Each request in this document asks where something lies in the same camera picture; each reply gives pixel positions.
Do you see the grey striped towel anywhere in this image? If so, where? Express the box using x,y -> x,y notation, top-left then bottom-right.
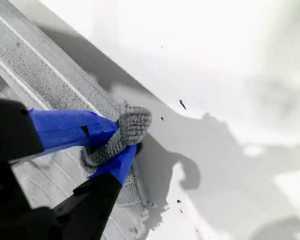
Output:
0,0 -> 171,240

